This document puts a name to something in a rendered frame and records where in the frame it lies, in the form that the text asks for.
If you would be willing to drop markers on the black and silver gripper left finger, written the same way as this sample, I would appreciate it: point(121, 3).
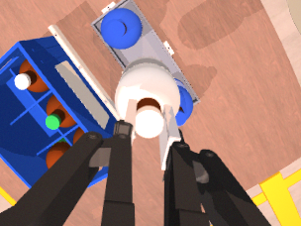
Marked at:
point(52, 198)

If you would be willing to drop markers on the blue bottle with light blue label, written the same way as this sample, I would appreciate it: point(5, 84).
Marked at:
point(186, 104)

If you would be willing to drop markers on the dark grey tray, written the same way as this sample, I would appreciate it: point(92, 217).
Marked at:
point(149, 45)

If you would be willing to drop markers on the white bottle with grey label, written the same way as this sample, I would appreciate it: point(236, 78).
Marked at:
point(148, 80)

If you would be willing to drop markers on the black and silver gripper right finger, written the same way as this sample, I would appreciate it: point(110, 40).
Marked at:
point(221, 195)

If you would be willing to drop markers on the blue bottle with white label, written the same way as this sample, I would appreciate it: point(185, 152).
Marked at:
point(128, 33)

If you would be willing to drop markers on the brown bottle with white cap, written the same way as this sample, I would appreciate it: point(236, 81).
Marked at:
point(28, 76)

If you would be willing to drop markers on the blue crate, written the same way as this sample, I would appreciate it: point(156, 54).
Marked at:
point(24, 144)

